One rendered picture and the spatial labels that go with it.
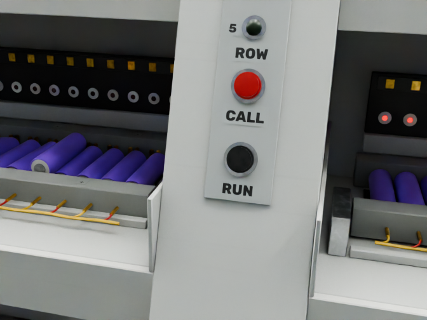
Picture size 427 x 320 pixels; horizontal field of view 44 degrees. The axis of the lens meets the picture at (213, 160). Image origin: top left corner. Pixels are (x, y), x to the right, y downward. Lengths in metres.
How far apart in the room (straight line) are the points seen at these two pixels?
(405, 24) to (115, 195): 0.22
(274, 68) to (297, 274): 0.12
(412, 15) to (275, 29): 0.08
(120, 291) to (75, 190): 0.09
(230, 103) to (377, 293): 0.14
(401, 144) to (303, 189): 0.19
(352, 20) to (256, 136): 0.09
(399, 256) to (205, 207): 0.13
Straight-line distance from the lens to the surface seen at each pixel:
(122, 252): 0.36
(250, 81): 0.31
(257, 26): 0.32
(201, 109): 0.32
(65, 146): 0.45
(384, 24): 0.33
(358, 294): 0.33
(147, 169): 0.43
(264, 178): 0.31
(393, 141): 0.48
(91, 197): 0.39
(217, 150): 0.31
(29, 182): 0.41
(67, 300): 0.37
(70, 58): 0.53
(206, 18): 0.33
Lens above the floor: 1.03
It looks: 2 degrees down
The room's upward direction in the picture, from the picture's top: 6 degrees clockwise
